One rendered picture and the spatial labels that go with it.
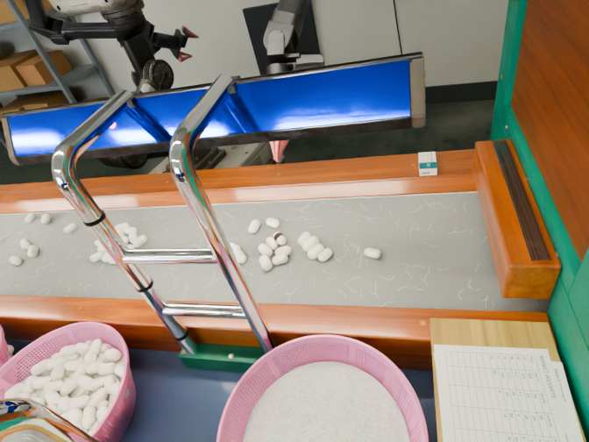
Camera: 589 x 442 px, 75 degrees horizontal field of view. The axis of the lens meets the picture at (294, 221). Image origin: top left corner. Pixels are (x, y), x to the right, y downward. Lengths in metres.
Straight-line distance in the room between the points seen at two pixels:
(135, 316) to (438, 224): 0.59
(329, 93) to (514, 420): 0.43
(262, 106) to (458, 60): 2.28
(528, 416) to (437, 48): 2.34
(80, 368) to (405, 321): 0.55
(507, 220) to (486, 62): 2.16
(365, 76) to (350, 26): 2.21
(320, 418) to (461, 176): 0.54
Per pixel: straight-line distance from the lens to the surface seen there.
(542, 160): 0.69
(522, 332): 0.61
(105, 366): 0.77
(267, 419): 0.62
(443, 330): 0.59
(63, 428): 0.30
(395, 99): 0.47
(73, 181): 0.50
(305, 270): 0.73
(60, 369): 0.83
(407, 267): 0.71
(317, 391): 0.61
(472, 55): 2.71
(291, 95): 0.49
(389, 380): 0.59
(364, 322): 0.61
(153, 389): 0.78
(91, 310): 0.84
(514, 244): 0.59
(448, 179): 0.86
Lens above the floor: 1.28
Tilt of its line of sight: 40 degrees down
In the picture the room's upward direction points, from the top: 16 degrees counter-clockwise
